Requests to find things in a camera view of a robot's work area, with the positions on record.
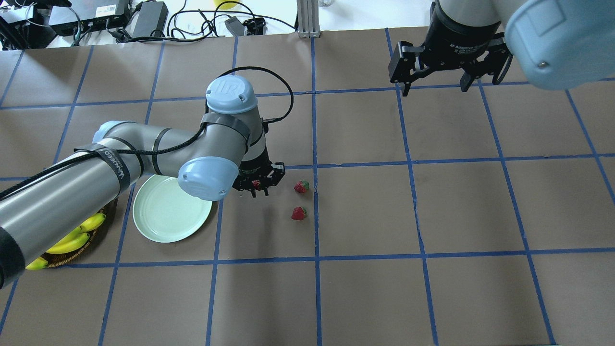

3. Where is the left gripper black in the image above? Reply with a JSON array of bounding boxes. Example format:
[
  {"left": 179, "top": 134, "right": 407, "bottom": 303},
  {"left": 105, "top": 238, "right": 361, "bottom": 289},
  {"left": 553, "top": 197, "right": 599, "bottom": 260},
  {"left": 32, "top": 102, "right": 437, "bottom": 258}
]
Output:
[{"left": 232, "top": 145, "right": 286, "bottom": 198}]

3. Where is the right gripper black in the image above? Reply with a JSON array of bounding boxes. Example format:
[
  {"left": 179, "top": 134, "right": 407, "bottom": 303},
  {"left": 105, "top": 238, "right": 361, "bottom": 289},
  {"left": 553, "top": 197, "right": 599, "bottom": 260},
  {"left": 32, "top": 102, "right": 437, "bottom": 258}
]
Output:
[{"left": 388, "top": 0, "right": 513, "bottom": 97}]

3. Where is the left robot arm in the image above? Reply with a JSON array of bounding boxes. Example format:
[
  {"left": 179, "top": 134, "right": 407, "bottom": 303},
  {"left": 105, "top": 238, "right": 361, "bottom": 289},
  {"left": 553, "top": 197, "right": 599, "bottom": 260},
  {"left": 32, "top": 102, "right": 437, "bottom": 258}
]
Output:
[{"left": 0, "top": 74, "right": 285, "bottom": 287}]

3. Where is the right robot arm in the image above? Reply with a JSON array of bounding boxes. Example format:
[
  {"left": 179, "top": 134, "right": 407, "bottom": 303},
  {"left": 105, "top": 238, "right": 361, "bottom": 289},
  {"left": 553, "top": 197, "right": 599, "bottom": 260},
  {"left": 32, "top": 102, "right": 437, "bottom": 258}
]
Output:
[{"left": 388, "top": 0, "right": 615, "bottom": 96}]

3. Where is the light green plate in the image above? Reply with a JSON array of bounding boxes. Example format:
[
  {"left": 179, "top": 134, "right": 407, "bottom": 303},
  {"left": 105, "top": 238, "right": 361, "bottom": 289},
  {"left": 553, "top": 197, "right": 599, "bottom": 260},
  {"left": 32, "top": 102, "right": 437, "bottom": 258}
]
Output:
[{"left": 132, "top": 175, "right": 213, "bottom": 243}]

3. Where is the yellow banana bunch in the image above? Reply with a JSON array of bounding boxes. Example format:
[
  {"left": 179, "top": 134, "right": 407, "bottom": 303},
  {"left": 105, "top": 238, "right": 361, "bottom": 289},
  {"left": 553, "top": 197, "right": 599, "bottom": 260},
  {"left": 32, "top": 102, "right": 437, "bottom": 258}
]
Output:
[{"left": 25, "top": 210, "right": 106, "bottom": 270}]

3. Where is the yellow tape roll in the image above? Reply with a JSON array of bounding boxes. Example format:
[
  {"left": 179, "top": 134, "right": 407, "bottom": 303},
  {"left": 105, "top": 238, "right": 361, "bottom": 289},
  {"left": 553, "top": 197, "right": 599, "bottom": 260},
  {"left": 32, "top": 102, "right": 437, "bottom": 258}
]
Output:
[{"left": 212, "top": 0, "right": 240, "bottom": 11}]

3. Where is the black power adapter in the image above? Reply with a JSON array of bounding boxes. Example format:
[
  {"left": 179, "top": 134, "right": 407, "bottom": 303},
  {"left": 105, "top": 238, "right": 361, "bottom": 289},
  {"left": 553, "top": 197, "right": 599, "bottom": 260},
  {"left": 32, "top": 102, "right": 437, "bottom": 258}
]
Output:
[{"left": 131, "top": 0, "right": 168, "bottom": 38}]

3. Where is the woven wicker basket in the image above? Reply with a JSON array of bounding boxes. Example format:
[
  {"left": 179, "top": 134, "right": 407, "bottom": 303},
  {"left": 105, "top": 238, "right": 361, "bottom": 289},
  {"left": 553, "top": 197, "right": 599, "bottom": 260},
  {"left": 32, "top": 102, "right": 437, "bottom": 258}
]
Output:
[{"left": 46, "top": 202, "right": 118, "bottom": 268}]

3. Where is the aluminium frame post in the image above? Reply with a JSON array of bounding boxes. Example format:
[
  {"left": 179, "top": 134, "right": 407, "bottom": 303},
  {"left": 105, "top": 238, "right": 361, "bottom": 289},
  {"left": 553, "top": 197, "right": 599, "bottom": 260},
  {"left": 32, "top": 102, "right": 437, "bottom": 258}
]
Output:
[{"left": 296, "top": 0, "right": 321, "bottom": 38}]

